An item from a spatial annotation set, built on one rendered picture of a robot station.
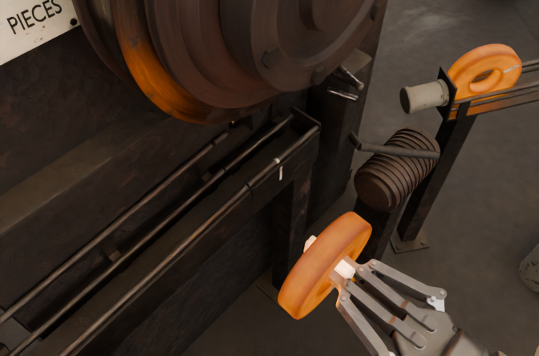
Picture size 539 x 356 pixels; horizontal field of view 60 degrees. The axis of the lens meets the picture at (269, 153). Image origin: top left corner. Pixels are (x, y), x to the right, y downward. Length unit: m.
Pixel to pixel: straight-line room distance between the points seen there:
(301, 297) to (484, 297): 1.12
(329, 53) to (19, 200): 0.45
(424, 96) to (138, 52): 0.71
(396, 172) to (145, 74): 0.73
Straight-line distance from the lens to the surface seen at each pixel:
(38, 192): 0.70
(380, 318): 0.60
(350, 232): 0.58
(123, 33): 0.48
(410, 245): 1.63
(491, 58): 1.08
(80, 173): 0.70
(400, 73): 2.19
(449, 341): 0.61
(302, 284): 0.57
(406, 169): 1.13
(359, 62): 0.94
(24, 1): 0.58
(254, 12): 0.45
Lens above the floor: 1.40
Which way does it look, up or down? 51 degrees down
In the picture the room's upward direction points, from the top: straight up
